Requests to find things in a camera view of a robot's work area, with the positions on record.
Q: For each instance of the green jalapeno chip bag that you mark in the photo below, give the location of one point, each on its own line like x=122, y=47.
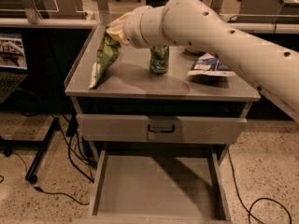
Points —
x=107, y=53

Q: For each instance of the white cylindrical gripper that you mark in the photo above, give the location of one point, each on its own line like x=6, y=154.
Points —
x=133, y=28

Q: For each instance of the blue white chip bag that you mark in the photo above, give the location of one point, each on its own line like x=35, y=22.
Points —
x=207, y=65

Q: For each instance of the green soda can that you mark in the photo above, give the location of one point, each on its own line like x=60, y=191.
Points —
x=159, y=56

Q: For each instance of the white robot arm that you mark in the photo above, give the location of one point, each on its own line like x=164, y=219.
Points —
x=269, y=68

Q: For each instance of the black desk leg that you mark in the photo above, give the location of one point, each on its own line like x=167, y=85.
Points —
x=31, y=176

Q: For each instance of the open laptop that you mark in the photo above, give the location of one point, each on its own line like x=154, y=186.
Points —
x=13, y=64

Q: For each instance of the grey metal drawer cabinet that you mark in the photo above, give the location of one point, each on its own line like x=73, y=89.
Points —
x=129, y=88

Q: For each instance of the open middle drawer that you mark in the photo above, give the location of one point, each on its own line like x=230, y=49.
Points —
x=152, y=188

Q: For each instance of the white paper bowl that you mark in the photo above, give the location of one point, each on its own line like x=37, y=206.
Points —
x=194, y=51

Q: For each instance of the black drawer handle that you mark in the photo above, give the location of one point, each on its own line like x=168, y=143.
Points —
x=170, y=129

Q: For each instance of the closed top drawer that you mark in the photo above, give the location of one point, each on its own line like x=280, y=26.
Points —
x=131, y=128

